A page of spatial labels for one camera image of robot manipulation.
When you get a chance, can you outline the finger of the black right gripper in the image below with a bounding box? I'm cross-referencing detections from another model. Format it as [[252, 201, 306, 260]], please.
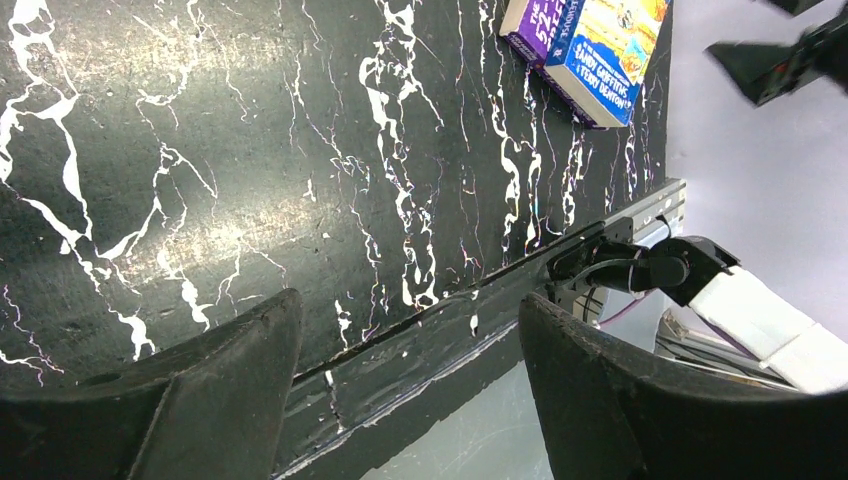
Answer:
[[706, 13, 847, 106]]

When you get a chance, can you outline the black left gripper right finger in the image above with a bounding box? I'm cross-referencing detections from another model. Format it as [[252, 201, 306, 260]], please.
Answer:
[[518, 293, 847, 479]]

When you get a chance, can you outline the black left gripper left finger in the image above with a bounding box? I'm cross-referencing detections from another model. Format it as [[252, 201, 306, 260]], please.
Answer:
[[1, 289, 303, 479]]

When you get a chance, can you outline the blue 91-storey treehouse book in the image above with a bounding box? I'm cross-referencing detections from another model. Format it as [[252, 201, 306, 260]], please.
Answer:
[[542, 0, 672, 129]]

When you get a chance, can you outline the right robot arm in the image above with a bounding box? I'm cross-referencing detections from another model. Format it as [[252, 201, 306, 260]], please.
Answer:
[[677, 11, 847, 394]]

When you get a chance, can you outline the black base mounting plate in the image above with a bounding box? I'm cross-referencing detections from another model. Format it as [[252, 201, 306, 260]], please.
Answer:
[[273, 217, 633, 479]]

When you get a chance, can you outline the purple 52-storey treehouse book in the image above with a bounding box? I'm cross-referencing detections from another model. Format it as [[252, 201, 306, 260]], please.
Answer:
[[499, 0, 599, 129]]

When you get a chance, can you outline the aluminium rail frame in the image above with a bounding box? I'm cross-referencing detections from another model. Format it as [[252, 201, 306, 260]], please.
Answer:
[[589, 179, 796, 390]]

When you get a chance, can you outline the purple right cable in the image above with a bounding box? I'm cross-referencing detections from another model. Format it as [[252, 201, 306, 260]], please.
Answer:
[[596, 288, 757, 362]]

